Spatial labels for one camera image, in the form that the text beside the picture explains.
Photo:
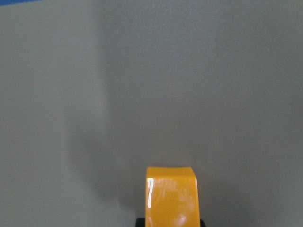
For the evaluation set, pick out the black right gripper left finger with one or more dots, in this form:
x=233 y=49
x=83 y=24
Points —
x=140 y=222

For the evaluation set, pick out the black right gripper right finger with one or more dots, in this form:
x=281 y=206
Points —
x=202 y=224

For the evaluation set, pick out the orange trapezoid block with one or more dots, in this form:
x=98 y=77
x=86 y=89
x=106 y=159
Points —
x=171 y=197

